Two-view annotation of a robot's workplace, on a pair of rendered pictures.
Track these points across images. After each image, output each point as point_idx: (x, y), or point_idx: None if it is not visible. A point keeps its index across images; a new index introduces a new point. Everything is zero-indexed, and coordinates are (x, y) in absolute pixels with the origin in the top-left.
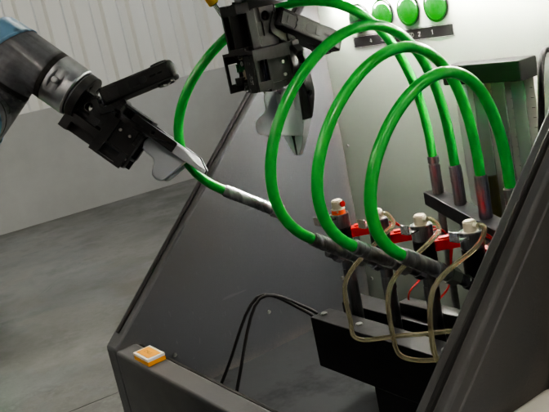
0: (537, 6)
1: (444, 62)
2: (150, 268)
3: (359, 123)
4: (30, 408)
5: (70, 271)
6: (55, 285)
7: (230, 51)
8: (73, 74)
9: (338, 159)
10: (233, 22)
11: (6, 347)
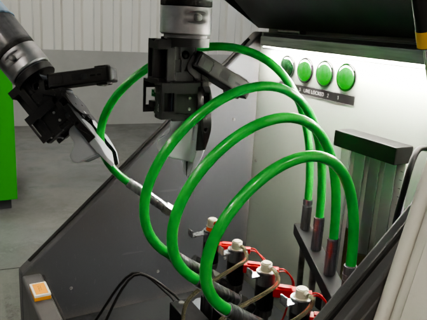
0: (426, 106)
1: (325, 138)
2: (69, 218)
3: (267, 146)
4: (22, 253)
5: (86, 164)
6: (72, 171)
7: (149, 77)
8: (28, 58)
9: (246, 169)
10: (155, 54)
11: (25, 205)
